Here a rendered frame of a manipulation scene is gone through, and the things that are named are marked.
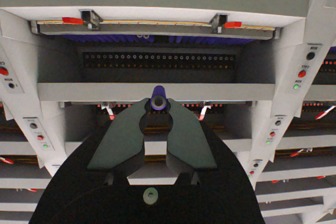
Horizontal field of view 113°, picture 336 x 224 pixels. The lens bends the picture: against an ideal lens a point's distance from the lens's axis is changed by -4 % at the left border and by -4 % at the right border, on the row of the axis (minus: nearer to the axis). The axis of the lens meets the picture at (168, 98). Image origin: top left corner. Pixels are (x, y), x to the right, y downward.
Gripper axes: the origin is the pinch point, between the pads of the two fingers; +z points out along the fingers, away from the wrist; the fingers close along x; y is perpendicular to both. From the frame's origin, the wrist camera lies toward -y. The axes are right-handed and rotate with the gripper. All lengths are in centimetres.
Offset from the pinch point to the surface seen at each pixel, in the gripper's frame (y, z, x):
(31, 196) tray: 69, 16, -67
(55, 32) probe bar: -5.9, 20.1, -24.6
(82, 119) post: 24.2, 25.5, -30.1
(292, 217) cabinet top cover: 107, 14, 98
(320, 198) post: 80, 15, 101
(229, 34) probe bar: -6.6, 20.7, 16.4
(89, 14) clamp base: -9.1, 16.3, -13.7
